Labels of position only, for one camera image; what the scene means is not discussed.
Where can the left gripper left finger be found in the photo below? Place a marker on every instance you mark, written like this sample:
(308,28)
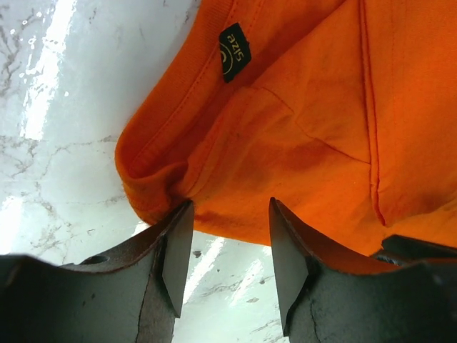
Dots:
(132,292)

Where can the orange t shirt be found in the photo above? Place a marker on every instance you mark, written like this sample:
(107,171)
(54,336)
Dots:
(343,110)

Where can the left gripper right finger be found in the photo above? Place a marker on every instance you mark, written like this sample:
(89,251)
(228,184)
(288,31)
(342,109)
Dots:
(405,292)

